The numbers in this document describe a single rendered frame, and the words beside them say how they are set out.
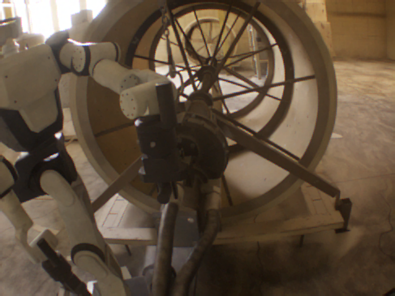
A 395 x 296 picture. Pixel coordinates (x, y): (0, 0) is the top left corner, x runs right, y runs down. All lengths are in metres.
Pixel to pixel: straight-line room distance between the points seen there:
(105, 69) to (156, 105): 0.20
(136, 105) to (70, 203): 0.48
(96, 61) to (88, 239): 0.64
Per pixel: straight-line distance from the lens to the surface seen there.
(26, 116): 0.86
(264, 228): 1.80
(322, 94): 1.72
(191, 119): 0.97
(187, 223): 0.79
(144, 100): 0.60
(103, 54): 0.80
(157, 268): 0.63
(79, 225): 1.05
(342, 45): 12.99
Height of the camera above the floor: 1.35
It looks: 23 degrees down
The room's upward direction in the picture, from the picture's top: 8 degrees counter-clockwise
